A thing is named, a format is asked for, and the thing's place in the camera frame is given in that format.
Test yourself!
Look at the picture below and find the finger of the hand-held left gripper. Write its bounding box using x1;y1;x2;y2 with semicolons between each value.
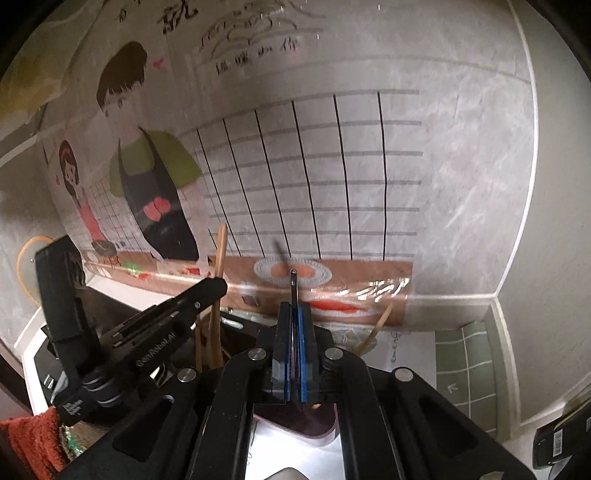
115;277;229;347

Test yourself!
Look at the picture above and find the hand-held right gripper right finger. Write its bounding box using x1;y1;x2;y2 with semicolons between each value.
295;305;536;480

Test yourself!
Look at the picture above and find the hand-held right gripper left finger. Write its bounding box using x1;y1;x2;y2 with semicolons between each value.
55;302;294;480

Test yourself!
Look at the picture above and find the wooden chopstick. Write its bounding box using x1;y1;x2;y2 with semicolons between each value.
205;224;228;370
314;300;395;409

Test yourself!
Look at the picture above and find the person's left forearm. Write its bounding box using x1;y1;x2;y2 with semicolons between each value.
0;408;93;480

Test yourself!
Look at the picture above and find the yellow-rimmed glass pot lid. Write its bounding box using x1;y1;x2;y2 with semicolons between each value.
16;235;52;306

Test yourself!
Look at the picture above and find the black glass gas stove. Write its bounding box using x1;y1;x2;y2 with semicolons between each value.
41;286;199;398

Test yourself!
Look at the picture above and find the green checked white tablecloth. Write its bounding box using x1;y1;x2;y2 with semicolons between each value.
245;320;503;480

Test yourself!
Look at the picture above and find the dark sauce bottle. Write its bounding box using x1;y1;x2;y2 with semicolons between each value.
533;397;591;469

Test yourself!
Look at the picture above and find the cartoon wall poster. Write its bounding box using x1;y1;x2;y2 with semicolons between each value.
41;0;539;324

